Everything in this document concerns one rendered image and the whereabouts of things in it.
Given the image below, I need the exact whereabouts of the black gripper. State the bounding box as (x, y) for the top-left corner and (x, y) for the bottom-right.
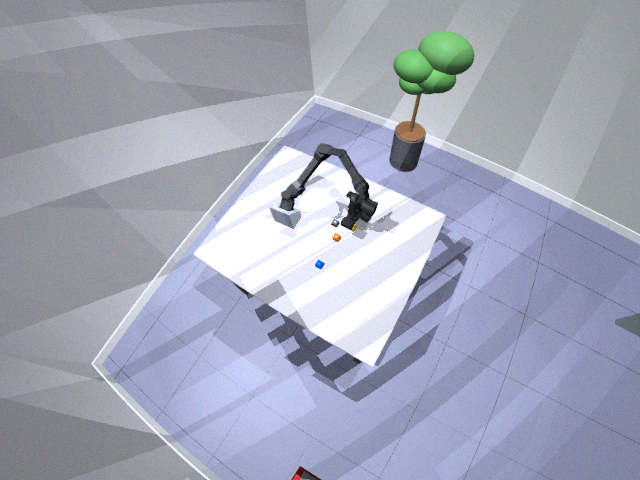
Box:
(341, 204), (361, 230)

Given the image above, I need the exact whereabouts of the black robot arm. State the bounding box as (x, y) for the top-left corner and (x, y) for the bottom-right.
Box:
(277, 143), (378, 223)

